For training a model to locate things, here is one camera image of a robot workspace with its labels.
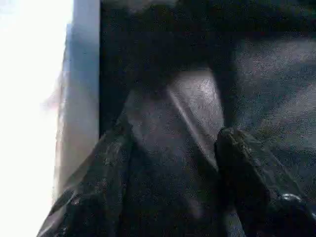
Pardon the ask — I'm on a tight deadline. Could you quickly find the white plastic table top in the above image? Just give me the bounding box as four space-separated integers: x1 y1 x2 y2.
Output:
0 0 101 205

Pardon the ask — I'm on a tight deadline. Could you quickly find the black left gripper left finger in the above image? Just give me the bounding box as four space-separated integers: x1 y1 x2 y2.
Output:
37 118 135 237

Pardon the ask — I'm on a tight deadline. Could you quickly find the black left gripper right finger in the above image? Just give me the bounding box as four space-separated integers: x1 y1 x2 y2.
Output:
214 127 316 237

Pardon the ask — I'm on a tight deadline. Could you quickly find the black glossy mat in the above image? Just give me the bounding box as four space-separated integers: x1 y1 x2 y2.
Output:
98 0 316 237

